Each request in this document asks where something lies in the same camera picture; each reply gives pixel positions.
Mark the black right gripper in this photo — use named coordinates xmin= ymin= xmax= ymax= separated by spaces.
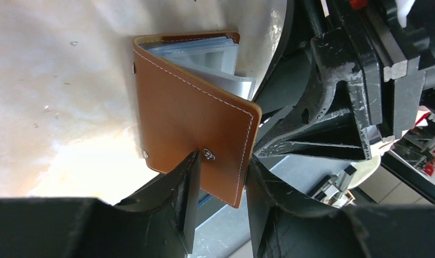
xmin=254 ymin=1 xmax=435 ymax=161

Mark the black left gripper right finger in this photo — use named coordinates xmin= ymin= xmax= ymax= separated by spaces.
xmin=246 ymin=157 xmax=435 ymax=257

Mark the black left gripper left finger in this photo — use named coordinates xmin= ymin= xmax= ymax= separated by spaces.
xmin=0 ymin=152 xmax=201 ymax=257

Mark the brown leather card holder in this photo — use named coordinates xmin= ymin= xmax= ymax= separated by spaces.
xmin=133 ymin=31 xmax=262 ymax=208

